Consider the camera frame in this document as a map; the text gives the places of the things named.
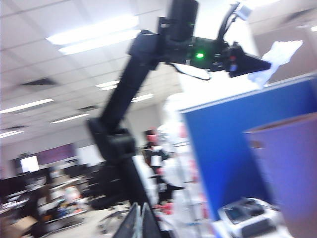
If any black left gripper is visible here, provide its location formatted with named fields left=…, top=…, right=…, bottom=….
left=187, top=36, right=272, bottom=78

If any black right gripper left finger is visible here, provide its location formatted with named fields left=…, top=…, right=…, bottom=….
left=114, top=202, right=142, bottom=238

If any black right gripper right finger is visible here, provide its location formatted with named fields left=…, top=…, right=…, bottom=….
left=141, top=202, right=162, bottom=238

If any white tissue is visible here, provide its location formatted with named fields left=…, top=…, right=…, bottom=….
left=247, top=39, right=304, bottom=88

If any pink plastic trash can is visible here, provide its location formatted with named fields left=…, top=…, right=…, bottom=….
left=244, top=113, right=317, bottom=238

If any white machine with red marks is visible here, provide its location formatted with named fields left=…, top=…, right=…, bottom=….
left=157, top=93, right=201, bottom=238

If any blue office partition panel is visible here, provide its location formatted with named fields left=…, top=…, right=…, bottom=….
left=180, top=76, right=317, bottom=222

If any white grey desktop device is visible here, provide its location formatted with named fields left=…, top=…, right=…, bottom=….
left=217, top=197, right=282, bottom=238

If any lit background monitor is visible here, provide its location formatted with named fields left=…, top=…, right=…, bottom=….
left=19, top=156, right=40, bottom=173

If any fluorescent ceiling light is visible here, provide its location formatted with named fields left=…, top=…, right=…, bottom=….
left=46, top=16, right=139, bottom=56
left=0, top=98, right=54, bottom=115

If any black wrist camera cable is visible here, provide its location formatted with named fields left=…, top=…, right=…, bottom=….
left=217, top=2, right=242, bottom=43

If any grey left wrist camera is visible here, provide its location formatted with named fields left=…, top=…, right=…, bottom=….
left=236, top=1, right=253, bottom=22

